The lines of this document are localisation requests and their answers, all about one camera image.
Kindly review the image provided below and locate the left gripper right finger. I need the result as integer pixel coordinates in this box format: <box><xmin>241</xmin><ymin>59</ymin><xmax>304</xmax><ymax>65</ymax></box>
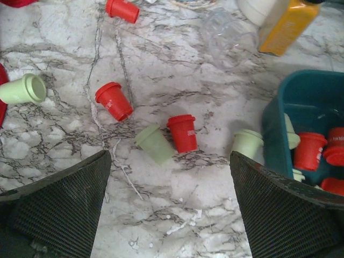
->
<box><xmin>230</xmin><ymin>152</ymin><xmax>343</xmax><ymax>257</ymax></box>

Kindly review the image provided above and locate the green capsule cluster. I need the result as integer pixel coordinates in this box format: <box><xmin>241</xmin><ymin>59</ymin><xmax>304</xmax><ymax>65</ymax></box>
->
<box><xmin>284</xmin><ymin>113</ymin><xmax>300</xmax><ymax>149</ymax></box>

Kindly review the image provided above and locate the red capsule back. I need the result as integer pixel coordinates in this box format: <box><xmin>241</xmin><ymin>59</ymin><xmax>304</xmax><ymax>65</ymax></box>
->
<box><xmin>105</xmin><ymin>0</ymin><xmax>140</xmax><ymax>24</ymax></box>

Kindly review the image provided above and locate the green capsule by cloth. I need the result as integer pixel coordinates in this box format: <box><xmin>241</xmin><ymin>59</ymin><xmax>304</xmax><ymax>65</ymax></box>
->
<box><xmin>3</xmin><ymin>74</ymin><xmax>47</xmax><ymax>104</ymax></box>

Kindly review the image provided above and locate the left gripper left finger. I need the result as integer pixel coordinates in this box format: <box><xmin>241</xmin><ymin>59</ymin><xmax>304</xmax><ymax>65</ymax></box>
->
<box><xmin>1</xmin><ymin>150</ymin><xmax>111</xmax><ymax>257</ymax></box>

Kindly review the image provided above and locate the white thermos jug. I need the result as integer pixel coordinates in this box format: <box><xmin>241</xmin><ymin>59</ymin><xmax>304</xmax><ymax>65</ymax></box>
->
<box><xmin>236</xmin><ymin>0</ymin><xmax>290</xmax><ymax>28</ymax></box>

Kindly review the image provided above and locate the red cloth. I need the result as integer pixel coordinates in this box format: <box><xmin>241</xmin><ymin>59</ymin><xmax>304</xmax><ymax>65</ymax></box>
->
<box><xmin>0</xmin><ymin>64</ymin><xmax>9</xmax><ymax>128</ymax></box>

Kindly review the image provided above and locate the red capsule cluster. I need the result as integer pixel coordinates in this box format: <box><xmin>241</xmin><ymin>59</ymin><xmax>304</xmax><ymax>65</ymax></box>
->
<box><xmin>320</xmin><ymin>177</ymin><xmax>344</xmax><ymax>196</ymax></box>
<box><xmin>323</xmin><ymin>127</ymin><xmax>344</xmax><ymax>167</ymax></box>

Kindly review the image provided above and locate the orange spice bottle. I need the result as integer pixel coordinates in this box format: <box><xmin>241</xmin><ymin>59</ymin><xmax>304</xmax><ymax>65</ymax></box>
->
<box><xmin>258</xmin><ymin>0</ymin><xmax>323</xmax><ymax>56</ymax></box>

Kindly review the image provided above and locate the red capsule cluster front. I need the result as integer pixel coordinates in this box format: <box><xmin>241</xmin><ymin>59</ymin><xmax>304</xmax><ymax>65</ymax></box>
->
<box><xmin>320</xmin><ymin>177</ymin><xmax>344</xmax><ymax>196</ymax></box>

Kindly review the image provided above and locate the teal storage basket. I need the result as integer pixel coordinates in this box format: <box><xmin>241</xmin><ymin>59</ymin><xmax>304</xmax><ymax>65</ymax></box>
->
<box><xmin>261</xmin><ymin>70</ymin><xmax>343</xmax><ymax>177</ymax></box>

